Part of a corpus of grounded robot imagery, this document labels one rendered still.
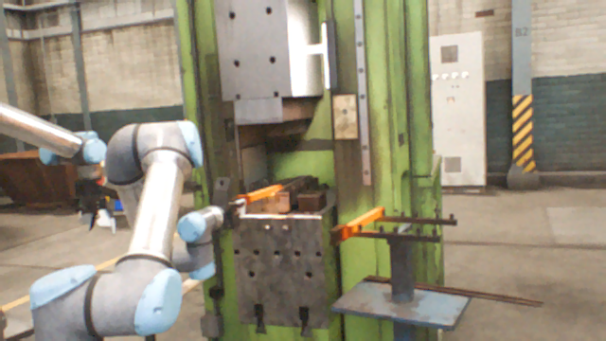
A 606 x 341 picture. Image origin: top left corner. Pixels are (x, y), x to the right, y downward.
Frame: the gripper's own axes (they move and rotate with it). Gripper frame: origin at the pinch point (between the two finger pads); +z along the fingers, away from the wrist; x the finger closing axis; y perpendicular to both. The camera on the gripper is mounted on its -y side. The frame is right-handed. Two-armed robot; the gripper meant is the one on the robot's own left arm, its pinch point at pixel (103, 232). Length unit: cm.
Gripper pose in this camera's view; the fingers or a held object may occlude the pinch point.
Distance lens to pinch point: 193.0
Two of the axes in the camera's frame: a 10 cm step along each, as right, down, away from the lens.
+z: 0.7, 9.9, 1.4
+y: -6.0, 1.5, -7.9
